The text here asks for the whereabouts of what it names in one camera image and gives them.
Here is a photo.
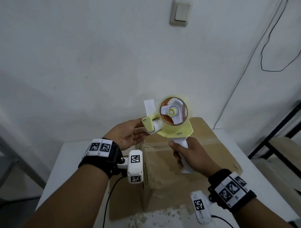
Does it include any white wall switch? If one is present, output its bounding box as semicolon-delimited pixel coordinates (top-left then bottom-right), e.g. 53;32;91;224
169;0;192;27

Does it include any black metal shelf rack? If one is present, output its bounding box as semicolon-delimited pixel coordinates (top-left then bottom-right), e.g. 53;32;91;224
248;101;301;195

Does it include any person's left forearm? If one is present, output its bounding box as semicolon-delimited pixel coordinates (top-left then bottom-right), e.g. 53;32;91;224
21;164;110;228

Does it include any grey metal shelf rack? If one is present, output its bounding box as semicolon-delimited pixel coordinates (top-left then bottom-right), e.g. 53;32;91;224
0;135;47;205

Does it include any black camera cable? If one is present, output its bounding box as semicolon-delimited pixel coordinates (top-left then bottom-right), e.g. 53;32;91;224
210;215;233;228
102;175;127;228

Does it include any brown cardboard box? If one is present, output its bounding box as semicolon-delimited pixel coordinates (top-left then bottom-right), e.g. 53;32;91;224
109;117;243;221

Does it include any person's right hand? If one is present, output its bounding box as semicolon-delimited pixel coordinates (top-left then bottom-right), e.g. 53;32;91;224
168;137;223;179

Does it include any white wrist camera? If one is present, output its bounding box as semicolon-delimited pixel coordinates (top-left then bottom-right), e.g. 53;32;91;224
190;190;213;224
117;150;144;184

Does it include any clear tape roll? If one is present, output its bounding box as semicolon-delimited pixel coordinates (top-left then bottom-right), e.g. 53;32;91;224
159;95;192;126

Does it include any black wall cable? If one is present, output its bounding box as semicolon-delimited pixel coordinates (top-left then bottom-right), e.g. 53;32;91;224
260;0;301;72

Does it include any person's left hand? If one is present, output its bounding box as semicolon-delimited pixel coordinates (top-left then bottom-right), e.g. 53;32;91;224
102;118;147;151

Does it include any yellow white tape dispenser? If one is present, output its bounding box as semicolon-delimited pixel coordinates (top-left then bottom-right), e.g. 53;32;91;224
142;100;194;174

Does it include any beige shelf board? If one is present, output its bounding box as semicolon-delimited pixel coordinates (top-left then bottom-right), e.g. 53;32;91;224
253;158;301;195
270;137;301;165

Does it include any person's right forearm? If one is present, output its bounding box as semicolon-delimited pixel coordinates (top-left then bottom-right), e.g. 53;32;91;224
231;199;297;228

